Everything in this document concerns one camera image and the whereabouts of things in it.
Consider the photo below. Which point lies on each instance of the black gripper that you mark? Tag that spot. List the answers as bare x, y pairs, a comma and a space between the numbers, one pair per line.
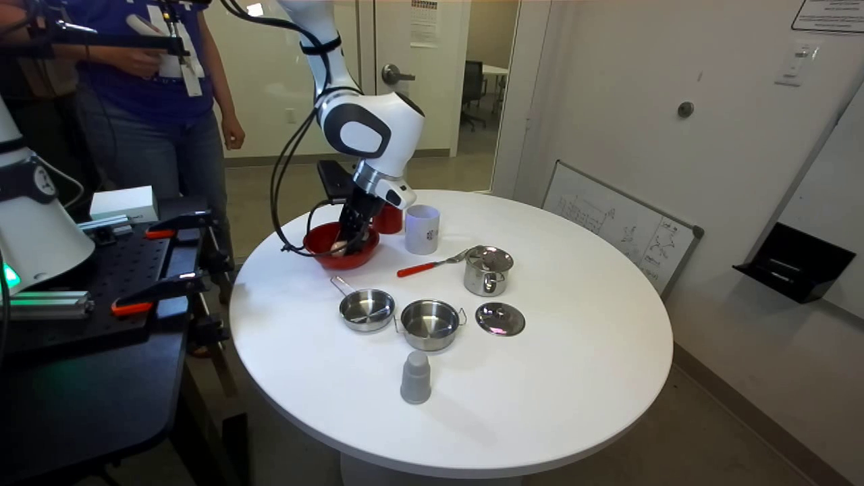
362, 212

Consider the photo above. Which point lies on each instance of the brown egg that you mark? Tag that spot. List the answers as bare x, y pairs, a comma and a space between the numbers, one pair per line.
339, 247

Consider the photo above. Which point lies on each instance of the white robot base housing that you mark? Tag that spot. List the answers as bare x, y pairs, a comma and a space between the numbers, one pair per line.
35, 230

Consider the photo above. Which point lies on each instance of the red bowl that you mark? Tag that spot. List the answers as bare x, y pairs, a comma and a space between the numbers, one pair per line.
313, 242

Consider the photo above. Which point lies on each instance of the person's left hand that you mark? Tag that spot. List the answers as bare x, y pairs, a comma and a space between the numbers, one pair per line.
232, 131

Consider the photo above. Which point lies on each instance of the person's right hand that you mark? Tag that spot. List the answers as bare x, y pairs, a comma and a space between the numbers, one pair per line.
136, 61

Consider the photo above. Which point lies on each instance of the red mug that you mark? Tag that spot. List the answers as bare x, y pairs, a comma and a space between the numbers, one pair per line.
390, 220

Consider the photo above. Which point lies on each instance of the white mug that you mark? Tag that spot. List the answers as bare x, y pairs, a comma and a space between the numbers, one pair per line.
423, 230

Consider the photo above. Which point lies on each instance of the small steel frying pan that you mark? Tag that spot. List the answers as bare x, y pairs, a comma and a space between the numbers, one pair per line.
369, 312

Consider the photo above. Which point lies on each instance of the small steel pot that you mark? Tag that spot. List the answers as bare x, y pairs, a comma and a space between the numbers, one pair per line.
486, 274

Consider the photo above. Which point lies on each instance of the clear upturned plastic cup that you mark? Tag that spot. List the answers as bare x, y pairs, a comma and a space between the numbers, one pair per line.
417, 378

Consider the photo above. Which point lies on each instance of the round steel lid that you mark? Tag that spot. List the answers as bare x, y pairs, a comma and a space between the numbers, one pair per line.
500, 320

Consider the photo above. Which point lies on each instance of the black office chair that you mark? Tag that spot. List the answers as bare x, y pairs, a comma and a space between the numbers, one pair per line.
473, 96

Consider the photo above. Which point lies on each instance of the white door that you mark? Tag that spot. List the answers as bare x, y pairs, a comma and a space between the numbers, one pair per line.
436, 62

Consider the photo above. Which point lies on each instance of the white ID badge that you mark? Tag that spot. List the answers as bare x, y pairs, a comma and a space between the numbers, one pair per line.
189, 72

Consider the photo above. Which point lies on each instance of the white box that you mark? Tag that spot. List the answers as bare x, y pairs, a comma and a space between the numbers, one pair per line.
122, 204

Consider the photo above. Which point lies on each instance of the person in blue shirt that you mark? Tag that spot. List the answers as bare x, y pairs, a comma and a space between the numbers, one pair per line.
143, 126

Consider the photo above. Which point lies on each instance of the leaning whiteboard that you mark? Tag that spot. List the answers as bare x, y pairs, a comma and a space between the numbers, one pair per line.
621, 224

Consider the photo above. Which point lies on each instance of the black cart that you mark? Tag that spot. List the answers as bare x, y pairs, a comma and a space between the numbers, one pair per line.
81, 378

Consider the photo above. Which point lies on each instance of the silver metal bar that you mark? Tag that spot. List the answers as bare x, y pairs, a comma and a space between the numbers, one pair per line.
50, 300

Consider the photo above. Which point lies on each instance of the black horizontal rod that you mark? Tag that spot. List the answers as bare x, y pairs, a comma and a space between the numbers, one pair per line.
97, 37

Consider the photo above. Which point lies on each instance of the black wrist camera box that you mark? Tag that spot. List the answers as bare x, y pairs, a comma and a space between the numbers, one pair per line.
332, 180

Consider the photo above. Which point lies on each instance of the round dark wall knob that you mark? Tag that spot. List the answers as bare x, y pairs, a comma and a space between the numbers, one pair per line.
684, 110

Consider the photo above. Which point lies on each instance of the white wall switch plate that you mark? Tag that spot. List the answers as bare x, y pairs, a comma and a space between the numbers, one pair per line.
798, 68

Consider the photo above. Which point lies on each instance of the framed wall sign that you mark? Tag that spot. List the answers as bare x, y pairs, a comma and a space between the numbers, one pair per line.
826, 14

